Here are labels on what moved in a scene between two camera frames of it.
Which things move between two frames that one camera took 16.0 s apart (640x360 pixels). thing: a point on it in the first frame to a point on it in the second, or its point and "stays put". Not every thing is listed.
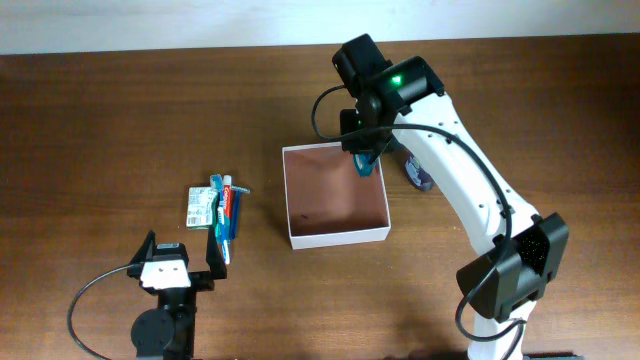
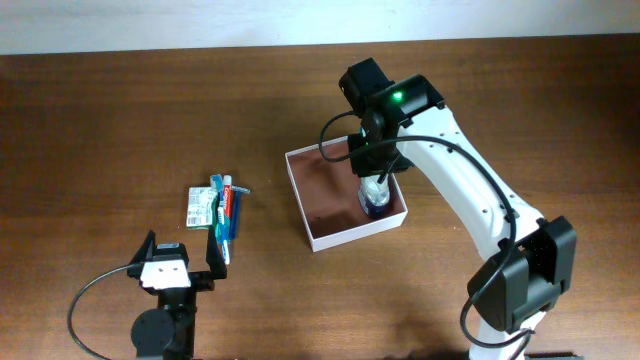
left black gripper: (205, 281) stays put
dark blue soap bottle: (417, 174) to (374, 196)
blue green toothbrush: (216, 182) stays put
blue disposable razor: (235, 208) stays put
